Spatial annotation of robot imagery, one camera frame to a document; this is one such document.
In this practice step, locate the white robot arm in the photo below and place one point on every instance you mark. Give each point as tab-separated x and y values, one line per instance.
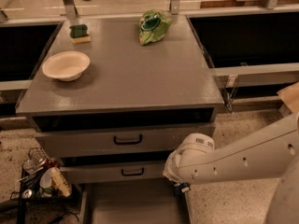
270	152

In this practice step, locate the grey middle drawer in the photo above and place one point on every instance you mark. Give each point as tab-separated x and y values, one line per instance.
113	172

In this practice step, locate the grey top drawer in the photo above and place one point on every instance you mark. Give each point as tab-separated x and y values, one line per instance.
117	141

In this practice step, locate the grey open bottom drawer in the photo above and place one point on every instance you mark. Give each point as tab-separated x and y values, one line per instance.
144	201

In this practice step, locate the grey drawer cabinet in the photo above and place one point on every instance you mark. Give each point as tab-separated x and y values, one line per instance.
166	84

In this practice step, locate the brown cardboard box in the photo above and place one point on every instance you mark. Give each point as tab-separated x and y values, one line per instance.
290	97

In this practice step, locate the green chip bag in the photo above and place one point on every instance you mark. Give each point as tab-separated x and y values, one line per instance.
153	26

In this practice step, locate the white paper bowl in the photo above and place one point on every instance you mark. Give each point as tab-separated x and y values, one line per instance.
66	66

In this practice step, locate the white cup in rack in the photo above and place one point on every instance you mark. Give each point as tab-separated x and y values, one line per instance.
46	179

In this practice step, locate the green yellow sponge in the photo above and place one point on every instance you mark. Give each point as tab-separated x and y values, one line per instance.
79	34

